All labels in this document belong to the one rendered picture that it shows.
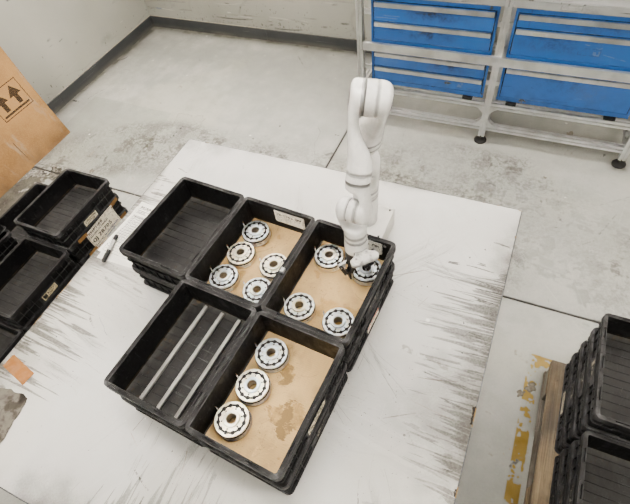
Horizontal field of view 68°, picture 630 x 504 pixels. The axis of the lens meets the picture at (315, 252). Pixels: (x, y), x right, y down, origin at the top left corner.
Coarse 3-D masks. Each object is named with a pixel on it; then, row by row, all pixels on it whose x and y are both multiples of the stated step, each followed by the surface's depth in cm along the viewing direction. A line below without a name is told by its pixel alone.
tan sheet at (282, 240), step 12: (276, 228) 176; (240, 240) 174; (276, 240) 173; (288, 240) 172; (264, 252) 170; (276, 252) 169; (288, 252) 169; (240, 276) 164; (252, 276) 164; (240, 288) 161
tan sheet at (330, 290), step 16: (304, 272) 162; (320, 272) 162; (336, 272) 161; (304, 288) 158; (320, 288) 158; (336, 288) 157; (352, 288) 156; (368, 288) 156; (320, 304) 154; (336, 304) 153; (352, 304) 153; (320, 320) 150
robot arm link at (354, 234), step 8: (344, 200) 130; (336, 208) 131; (344, 208) 130; (336, 216) 133; (344, 216) 131; (344, 224) 135; (352, 224) 136; (344, 232) 138; (352, 232) 136; (360, 232) 136; (352, 240) 138; (360, 240) 138
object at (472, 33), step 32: (384, 0) 266; (416, 0) 259; (384, 32) 281; (416, 32) 273; (448, 32) 265; (480, 32) 258; (384, 64) 298; (416, 64) 289; (448, 64) 279; (480, 96) 289
